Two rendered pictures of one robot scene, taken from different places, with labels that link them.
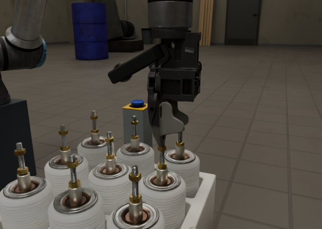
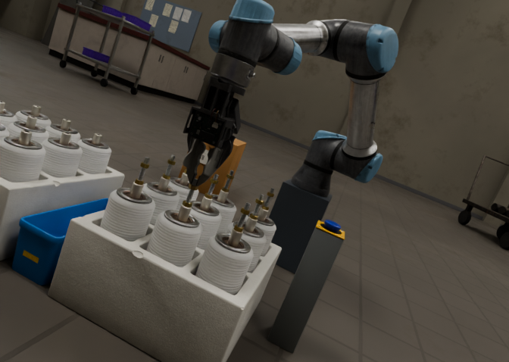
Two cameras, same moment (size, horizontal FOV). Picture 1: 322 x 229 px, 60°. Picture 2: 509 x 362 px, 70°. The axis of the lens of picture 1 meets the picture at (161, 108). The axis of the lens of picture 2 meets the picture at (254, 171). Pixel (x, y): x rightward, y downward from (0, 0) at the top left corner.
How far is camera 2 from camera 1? 0.87 m
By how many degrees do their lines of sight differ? 79
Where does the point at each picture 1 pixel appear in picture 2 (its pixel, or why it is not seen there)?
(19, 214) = not seen: hidden behind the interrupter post
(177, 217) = (153, 244)
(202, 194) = (195, 279)
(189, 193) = (200, 274)
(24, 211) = not seen: hidden behind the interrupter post
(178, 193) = (162, 222)
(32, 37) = (354, 144)
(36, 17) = (355, 123)
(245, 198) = not seen: outside the picture
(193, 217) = (156, 260)
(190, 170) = (210, 248)
